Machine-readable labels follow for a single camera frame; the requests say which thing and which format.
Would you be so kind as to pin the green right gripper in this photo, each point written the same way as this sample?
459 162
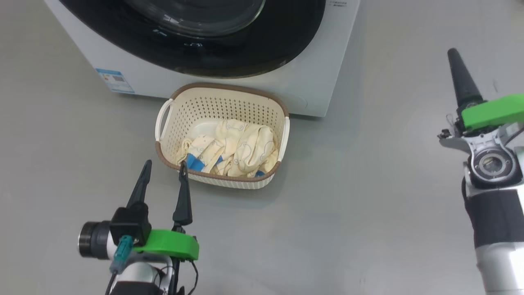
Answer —
495 112

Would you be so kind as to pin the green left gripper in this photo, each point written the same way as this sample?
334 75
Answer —
168 243

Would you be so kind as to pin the cream garment with blue print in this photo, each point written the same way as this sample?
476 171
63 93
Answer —
245 147

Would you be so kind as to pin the round black glass washer door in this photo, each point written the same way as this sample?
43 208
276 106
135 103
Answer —
163 53

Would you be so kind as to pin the cream perforated basket brown rim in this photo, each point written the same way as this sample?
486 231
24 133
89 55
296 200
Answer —
213 102

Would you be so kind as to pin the white front-load washing machine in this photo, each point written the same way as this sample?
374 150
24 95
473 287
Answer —
319 73

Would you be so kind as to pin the blue energy label sticker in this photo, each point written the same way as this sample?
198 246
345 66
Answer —
116 80

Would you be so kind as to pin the small text sticker on washer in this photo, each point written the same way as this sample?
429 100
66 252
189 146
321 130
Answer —
337 3

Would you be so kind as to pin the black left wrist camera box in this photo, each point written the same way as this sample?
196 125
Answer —
131 223

